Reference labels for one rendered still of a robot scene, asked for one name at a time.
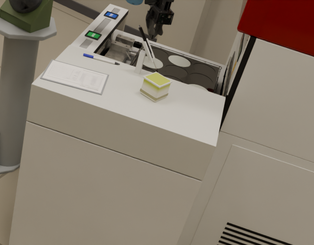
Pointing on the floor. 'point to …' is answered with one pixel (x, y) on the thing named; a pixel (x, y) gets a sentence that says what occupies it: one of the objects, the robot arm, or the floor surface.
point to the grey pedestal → (14, 90)
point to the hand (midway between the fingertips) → (151, 35)
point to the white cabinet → (95, 195)
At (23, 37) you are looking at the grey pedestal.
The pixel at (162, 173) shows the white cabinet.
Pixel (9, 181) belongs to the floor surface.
